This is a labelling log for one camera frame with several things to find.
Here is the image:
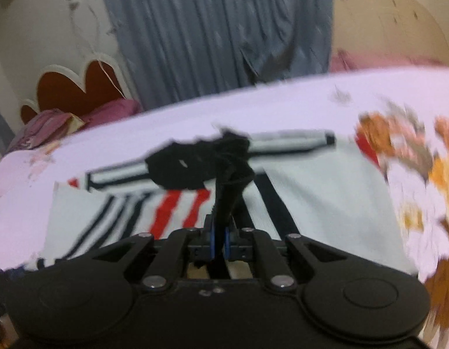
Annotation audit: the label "red black striped white shirt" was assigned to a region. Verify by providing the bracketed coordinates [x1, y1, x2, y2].
[39, 128, 418, 280]

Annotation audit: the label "lilac floral bed sheet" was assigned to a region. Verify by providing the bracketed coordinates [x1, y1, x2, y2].
[0, 66, 449, 349]

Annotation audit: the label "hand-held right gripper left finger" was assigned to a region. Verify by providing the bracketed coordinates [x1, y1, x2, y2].
[93, 214, 215, 290]

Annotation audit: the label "blue-grey curtain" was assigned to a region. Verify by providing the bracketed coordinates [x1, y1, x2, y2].
[95, 0, 334, 111]

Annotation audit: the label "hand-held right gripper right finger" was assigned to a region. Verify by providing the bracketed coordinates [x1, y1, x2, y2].
[223, 226, 342, 292]

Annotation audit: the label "purple pillows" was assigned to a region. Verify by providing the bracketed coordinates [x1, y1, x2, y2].
[6, 109, 86, 153]

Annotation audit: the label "cream round panel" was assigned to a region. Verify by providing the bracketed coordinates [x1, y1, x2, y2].
[333, 0, 449, 67]

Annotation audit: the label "brown cream-edged headboard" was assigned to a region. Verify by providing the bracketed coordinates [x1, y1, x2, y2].
[20, 54, 131, 124]

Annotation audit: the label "magenta pillow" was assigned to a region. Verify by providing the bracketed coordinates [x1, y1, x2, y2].
[81, 99, 143, 129]

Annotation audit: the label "pink pillow at right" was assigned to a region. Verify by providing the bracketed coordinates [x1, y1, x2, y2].
[330, 48, 449, 73]

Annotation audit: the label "white wall cable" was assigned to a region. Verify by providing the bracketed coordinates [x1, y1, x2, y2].
[66, 0, 125, 99]

